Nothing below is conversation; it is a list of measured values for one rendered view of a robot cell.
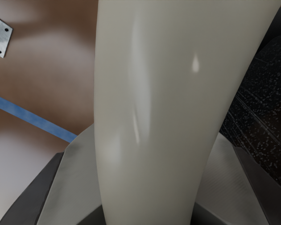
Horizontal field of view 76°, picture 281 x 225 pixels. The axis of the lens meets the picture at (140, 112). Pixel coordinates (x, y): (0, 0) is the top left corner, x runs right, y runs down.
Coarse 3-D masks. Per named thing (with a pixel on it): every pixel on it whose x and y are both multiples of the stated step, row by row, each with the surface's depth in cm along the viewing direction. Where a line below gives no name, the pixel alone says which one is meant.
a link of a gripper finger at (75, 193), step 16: (80, 144) 10; (64, 160) 9; (80, 160) 8; (64, 176) 8; (80, 176) 8; (96, 176) 8; (64, 192) 7; (80, 192) 7; (96, 192) 7; (48, 208) 6; (64, 208) 6; (80, 208) 6; (96, 208) 6; (48, 224) 6; (64, 224) 6; (80, 224) 6; (96, 224) 7
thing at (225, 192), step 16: (224, 144) 9; (208, 160) 8; (224, 160) 8; (208, 176) 7; (224, 176) 7; (240, 176) 7; (208, 192) 7; (224, 192) 7; (240, 192) 7; (208, 208) 6; (224, 208) 6; (240, 208) 6; (256, 208) 6; (192, 224) 7; (208, 224) 6; (224, 224) 6; (240, 224) 6; (256, 224) 6
